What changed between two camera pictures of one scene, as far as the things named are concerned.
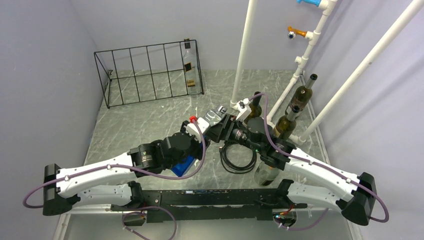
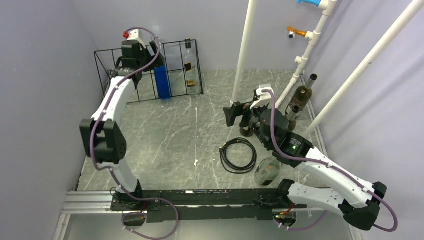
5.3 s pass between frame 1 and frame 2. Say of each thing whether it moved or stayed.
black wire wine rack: stayed
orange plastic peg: stayed
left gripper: moved
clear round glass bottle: stayed
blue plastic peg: stayed
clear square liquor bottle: stayed
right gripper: moved
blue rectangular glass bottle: moved
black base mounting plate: stayed
